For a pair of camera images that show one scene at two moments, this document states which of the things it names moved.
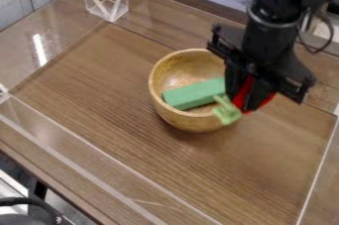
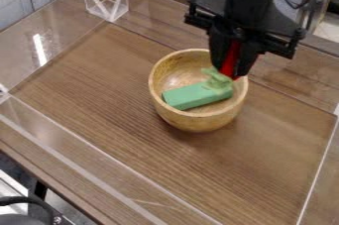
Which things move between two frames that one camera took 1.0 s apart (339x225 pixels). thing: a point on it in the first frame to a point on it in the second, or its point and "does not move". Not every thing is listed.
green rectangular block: x=194 y=94 does not move
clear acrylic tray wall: x=124 y=194 does not move
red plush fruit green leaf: x=228 y=113 to x=222 y=78
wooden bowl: x=182 y=68 does not move
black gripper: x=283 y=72 to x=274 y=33
